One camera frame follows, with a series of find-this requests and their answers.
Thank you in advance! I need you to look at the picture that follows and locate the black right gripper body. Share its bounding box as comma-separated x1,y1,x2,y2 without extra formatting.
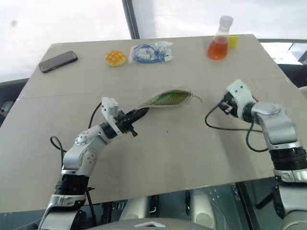
222,92,241,118

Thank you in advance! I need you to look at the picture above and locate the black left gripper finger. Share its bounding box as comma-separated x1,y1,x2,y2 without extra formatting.
127,107,150,117
130,111,148,122

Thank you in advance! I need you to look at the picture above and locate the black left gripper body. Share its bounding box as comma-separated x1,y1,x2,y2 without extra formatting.
114,111,139,139

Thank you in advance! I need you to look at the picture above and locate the green mesh pouch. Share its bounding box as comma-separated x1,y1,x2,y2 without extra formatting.
138,89,203,109

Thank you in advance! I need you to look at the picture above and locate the glass flask with orange liquid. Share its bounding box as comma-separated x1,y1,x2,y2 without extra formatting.
207,15,235,61

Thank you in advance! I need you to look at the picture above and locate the yellow pineapple bun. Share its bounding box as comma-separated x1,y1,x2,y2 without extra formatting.
105,49,128,67

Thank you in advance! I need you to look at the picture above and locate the yellow sponge block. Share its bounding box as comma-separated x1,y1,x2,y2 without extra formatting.
227,34,240,50

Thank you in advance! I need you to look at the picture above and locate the plastic bag with white parts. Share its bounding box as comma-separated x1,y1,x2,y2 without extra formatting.
154,41,174,62

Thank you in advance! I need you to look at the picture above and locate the black smartphone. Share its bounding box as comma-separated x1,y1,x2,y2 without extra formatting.
38,50,79,74

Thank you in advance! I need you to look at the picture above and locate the grey robot torso shell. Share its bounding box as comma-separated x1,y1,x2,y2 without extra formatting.
95,183,285,230

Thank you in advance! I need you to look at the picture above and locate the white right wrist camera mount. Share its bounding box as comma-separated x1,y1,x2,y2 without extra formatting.
226,79,256,114

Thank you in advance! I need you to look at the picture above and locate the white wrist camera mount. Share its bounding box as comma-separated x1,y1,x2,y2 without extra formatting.
100,96,123,137
226,79,256,114

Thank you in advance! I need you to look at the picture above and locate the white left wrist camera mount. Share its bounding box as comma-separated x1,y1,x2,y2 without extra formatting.
100,96,123,137

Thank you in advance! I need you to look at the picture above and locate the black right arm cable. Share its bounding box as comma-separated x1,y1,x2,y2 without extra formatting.
204,103,269,153

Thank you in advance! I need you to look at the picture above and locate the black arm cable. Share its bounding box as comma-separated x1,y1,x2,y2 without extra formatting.
204,103,269,153
49,102,103,214

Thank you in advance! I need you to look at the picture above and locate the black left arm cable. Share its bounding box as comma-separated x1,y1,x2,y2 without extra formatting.
49,102,103,214

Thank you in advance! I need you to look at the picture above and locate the plastic bag with blue cable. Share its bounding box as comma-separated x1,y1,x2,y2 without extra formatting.
129,43,158,64

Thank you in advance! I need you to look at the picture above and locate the dark window post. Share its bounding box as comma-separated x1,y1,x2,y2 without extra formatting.
121,0,141,39

